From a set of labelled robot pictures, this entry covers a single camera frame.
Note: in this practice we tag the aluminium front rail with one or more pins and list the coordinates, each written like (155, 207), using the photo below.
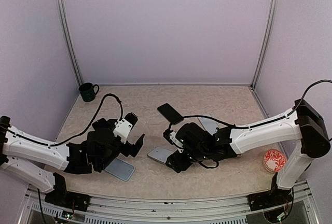
(229, 209)

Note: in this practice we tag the red patterned white dish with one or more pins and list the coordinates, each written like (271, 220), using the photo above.
(274, 160)

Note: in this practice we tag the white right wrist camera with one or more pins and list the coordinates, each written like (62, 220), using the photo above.
(170, 136)

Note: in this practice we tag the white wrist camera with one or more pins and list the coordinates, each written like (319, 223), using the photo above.
(170, 136)
(124, 126)

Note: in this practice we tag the left aluminium corner post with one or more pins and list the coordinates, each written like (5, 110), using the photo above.
(68, 41)

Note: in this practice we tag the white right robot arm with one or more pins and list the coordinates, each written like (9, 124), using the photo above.
(302, 123)

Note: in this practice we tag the light blue phone case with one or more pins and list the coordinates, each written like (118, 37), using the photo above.
(120, 169)

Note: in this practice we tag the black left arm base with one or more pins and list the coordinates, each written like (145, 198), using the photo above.
(60, 196)

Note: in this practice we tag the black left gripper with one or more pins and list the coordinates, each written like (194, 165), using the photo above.
(129, 150)

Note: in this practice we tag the right aluminium corner post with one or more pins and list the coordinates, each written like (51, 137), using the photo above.
(265, 43)

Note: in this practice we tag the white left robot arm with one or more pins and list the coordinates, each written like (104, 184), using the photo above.
(19, 150)

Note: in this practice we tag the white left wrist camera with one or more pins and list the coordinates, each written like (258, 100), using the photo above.
(124, 126)

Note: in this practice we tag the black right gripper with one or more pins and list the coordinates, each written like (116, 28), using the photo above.
(177, 164)

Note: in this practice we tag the small black phone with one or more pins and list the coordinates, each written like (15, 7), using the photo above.
(171, 115)

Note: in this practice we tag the dark green mug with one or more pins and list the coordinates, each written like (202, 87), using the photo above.
(88, 91)

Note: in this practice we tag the aluminium corner post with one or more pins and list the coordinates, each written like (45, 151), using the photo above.
(265, 43)
(68, 41)

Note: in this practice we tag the large silver phone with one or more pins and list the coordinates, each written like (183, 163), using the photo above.
(159, 154)

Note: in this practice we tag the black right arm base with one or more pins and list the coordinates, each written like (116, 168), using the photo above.
(273, 197)

